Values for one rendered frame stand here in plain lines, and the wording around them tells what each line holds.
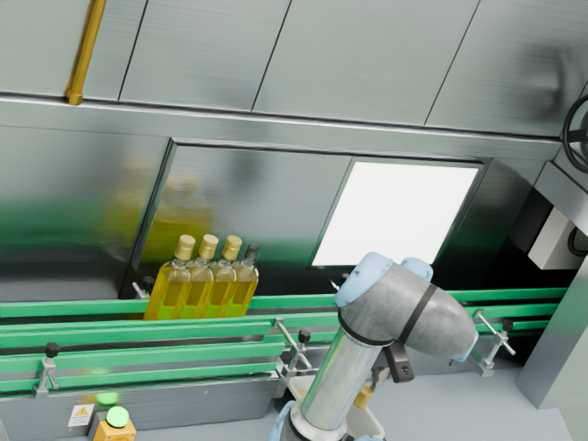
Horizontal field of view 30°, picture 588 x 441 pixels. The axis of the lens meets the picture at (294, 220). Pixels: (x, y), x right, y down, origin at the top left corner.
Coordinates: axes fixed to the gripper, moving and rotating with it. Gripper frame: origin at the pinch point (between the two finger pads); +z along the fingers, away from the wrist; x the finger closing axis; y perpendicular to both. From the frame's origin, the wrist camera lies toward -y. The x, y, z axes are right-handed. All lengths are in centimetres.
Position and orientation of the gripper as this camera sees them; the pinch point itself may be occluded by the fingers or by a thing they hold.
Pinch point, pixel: (364, 392)
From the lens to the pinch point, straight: 255.8
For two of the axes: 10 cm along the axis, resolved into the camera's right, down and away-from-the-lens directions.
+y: -4.3, -5.8, 7.0
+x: -8.4, -0.3, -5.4
